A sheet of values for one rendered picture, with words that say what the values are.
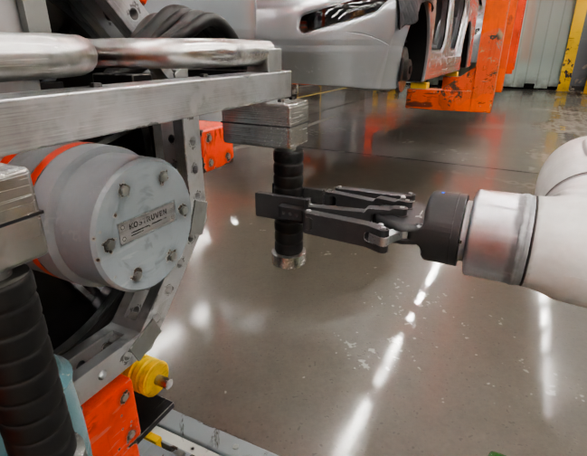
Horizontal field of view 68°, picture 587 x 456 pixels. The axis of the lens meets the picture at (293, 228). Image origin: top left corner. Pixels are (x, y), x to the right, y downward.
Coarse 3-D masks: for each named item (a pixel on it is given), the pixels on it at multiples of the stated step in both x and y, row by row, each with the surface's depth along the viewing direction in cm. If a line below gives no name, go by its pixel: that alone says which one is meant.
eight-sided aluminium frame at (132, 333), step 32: (96, 0) 50; (128, 0) 52; (128, 32) 53; (160, 128) 66; (192, 128) 66; (192, 160) 67; (192, 192) 69; (192, 224) 70; (160, 288) 66; (128, 320) 65; (160, 320) 67; (96, 352) 62; (128, 352) 63; (96, 384) 57
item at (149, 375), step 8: (144, 360) 70; (152, 360) 71; (160, 360) 71; (128, 368) 69; (136, 368) 69; (144, 368) 69; (152, 368) 69; (160, 368) 70; (128, 376) 69; (136, 376) 68; (144, 376) 68; (152, 376) 69; (160, 376) 69; (136, 384) 68; (144, 384) 68; (152, 384) 69; (160, 384) 69; (168, 384) 69; (144, 392) 68; (152, 392) 69
